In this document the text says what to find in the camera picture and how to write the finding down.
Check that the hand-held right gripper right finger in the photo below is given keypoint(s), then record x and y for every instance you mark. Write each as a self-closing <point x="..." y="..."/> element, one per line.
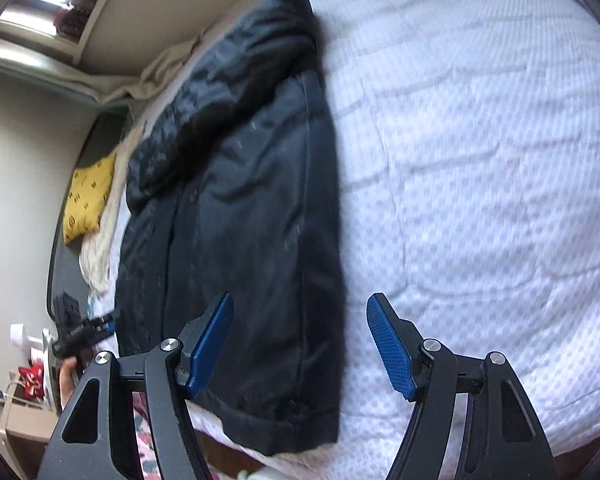
<point x="392" y="345"/>

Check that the pink floral bed sheet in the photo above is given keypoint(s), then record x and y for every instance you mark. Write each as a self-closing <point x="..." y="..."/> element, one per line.
<point x="142" y="440"/>

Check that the beige and green curtain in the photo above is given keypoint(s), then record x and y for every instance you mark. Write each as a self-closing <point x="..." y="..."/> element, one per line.
<point x="150" y="77"/>

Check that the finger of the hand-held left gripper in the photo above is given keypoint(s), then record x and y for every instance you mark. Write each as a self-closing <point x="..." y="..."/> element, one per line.
<point x="105" y="317"/>
<point x="110" y="330"/>

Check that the person's left hand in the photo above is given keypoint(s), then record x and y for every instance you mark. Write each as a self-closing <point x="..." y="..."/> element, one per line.
<point x="69" y="380"/>

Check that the yellow patterned pillow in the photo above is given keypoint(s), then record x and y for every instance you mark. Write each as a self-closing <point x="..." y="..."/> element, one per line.
<point x="87" y="200"/>

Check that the dark printed jacket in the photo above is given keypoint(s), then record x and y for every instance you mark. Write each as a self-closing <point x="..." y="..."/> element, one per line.
<point x="260" y="210"/>

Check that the red object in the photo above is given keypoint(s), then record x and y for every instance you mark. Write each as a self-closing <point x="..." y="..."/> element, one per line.
<point x="30" y="377"/>

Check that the cream blanket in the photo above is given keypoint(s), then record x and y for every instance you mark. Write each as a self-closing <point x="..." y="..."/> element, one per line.
<point x="100" y="250"/>

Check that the dark headboard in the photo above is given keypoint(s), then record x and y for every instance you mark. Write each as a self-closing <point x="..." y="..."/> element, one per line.
<point x="62" y="265"/>

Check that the white quilted mattress cover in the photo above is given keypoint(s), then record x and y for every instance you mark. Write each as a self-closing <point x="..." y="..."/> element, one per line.
<point x="480" y="185"/>

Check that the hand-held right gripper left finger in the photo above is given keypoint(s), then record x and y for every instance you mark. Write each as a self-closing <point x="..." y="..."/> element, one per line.
<point x="207" y="345"/>

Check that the white container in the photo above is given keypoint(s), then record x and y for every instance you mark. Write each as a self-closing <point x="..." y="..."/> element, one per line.
<point x="20" y="335"/>

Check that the beige nightstand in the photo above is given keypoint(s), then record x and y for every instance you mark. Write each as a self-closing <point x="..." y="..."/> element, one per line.
<point x="25" y="425"/>

